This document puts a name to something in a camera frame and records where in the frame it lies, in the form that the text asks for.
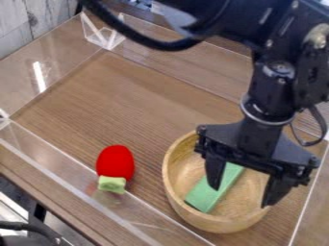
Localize red plush radish toy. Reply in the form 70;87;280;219
95;145;135;194

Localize clear acrylic corner bracket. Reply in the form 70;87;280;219
80;12;126;51

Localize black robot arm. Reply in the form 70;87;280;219
80;0;329;206

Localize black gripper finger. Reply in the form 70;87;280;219
206;153;226;190
261;175;300;208

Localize black stand with cable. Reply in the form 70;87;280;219
0;220;66;246

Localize green rectangular block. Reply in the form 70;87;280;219
183;162;245;213

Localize brown wooden bowl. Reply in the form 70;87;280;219
162;131;270;234

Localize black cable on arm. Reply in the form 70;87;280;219
289;105;329;148

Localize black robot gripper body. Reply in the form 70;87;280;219
195;117;321;186

